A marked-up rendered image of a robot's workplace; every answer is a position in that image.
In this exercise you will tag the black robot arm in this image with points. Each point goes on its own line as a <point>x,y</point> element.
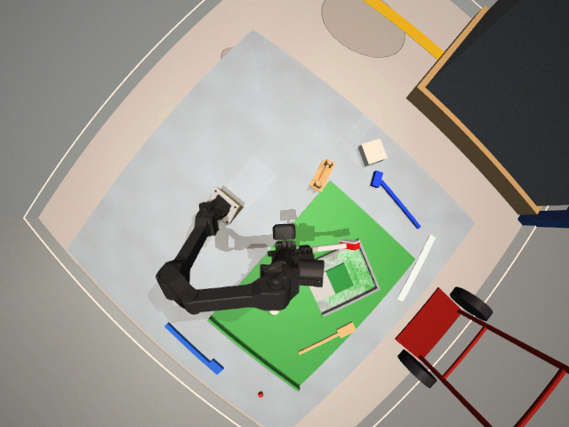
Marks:
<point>279,281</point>

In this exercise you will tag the white flat bar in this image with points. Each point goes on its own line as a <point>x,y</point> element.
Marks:
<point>416,268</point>

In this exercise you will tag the green flat mat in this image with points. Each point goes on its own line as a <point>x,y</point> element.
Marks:
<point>329,218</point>

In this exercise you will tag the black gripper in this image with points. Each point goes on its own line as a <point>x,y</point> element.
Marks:
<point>283,232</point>

